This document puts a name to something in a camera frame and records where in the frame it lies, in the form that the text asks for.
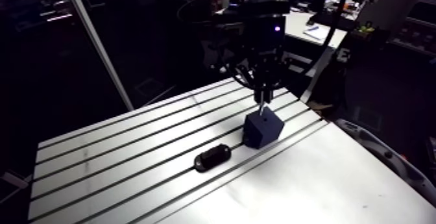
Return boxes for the black cable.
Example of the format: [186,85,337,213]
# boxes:
[176,0,247,25]

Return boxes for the black oval holder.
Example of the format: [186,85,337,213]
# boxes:
[193,143,232,173]

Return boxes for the white slanted post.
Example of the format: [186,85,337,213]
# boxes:
[62,0,135,112]

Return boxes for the white desk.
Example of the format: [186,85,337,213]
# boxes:
[284,10,348,50]

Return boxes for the pale holed strip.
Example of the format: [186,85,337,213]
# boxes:
[334,118,436,208]

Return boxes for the dark blue-grey block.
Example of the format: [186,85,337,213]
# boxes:
[242,105,285,150]

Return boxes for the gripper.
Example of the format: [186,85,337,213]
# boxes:
[240,13,286,104]

